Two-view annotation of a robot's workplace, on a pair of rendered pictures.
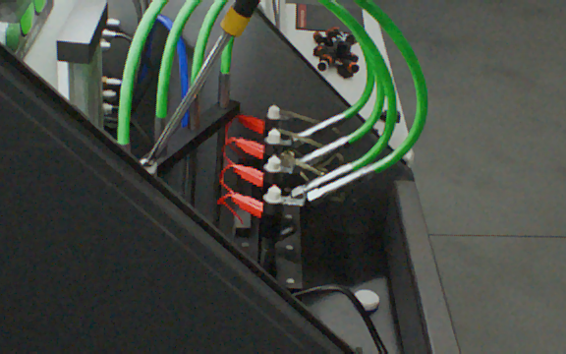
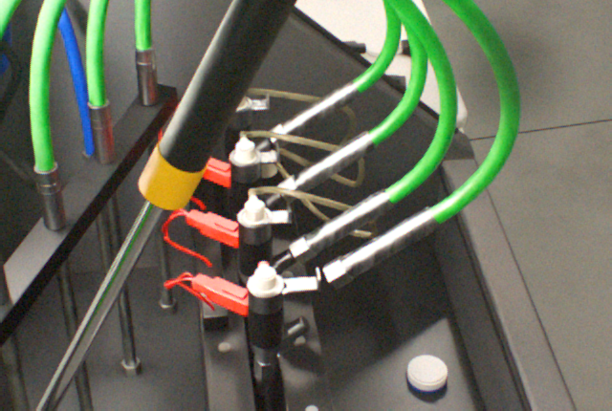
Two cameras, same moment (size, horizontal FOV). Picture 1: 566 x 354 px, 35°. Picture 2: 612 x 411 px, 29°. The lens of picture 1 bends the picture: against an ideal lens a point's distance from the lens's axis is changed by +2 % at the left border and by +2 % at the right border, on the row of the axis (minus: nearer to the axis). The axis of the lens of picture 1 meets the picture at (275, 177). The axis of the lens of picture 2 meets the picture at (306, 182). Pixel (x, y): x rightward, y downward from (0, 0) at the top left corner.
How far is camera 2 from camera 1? 0.36 m
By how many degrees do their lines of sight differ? 9
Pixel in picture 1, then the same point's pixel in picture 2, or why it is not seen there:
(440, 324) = not seen: outside the picture
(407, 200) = not seen: hidden behind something
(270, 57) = (217, 2)
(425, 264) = (521, 319)
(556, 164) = not seen: outside the picture
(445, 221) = (483, 117)
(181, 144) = (88, 196)
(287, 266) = (302, 380)
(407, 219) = (477, 236)
